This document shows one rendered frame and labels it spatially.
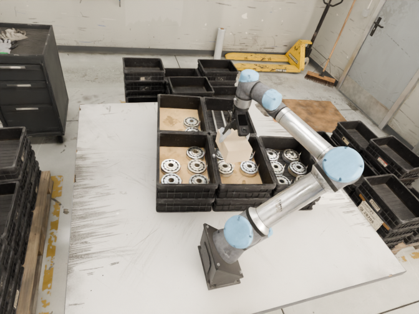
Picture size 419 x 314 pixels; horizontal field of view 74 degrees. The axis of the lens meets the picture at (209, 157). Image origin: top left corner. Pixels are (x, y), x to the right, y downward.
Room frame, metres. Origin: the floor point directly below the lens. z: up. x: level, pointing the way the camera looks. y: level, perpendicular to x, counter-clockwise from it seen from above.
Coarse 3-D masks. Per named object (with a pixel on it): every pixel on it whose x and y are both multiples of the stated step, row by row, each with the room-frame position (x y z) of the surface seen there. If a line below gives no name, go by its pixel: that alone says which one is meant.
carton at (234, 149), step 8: (232, 128) 1.12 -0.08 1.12; (216, 136) 1.09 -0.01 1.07; (232, 136) 1.06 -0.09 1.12; (240, 136) 1.07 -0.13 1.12; (224, 144) 0.99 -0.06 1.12; (232, 144) 1.00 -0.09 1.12; (240, 144) 1.01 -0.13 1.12; (248, 144) 1.03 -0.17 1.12; (224, 152) 0.97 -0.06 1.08; (232, 152) 0.95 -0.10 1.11; (240, 152) 0.97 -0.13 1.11; (248, 152) 0.99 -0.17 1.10; (224, 160) 0.96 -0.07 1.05; (232, 160) 0.96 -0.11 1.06; (240, 160) 0.98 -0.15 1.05; (248, 160) 0.99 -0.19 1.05
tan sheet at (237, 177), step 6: (240, 162) 1.21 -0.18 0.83; (234, 168) 1.15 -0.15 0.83; (234, 174) 1.10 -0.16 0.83; (240, 174) 1.11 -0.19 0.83; (258, 174) 1.14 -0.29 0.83; (222, 180) 1.04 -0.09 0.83; (228, 180) 1.05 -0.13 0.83; (234, 180) 1.05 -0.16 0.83; (240, 180) 1.06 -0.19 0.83; (246, 180) 1.07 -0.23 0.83; (252, 180) 1.08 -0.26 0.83; (258, 180) 1.09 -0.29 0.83
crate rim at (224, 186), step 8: (256, 136) 1.35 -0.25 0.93; (216, 160) 1.07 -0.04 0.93; (264, 160) 1.16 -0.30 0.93; (216, 168) 1.02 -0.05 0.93; (272, 176) 1.04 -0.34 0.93; (224, 184) 0.92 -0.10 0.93; (232, 184) 0.93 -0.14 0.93; (240, 184) 0.94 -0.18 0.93; (248, 184) 0.95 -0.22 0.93; (256, 184) 0.96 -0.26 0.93; (264, 184) 0.97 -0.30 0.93; (272, 184) 0.98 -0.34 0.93
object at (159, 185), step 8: (208, 136) 1.26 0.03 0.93; (208, 144) 1.20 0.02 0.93; (216, 176) 0.96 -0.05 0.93; (160, 184) 0.83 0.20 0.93; (168, 184) 0.84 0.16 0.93; (176, 184) 0.85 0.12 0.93; (184, 184) 0.86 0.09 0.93; (192, 184) 0.87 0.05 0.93; (200, 184) 0.89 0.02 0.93; (208, 184) 0.90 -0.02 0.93; (216, 184) 0.91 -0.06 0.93
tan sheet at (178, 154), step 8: (160, 152) 1.15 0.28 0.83; (168, 152) 1.17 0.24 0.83; (176, 152) 1.18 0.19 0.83; (184, 152) 1.19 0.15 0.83; (160, 160) 1.09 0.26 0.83; (176, 160) 1.11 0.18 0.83; (184, 160) 1.13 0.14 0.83; (160, 168) 1.03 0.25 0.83; (184, 168) 1.06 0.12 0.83; (160, 176) 0.97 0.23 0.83; (184, 176) 1.01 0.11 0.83
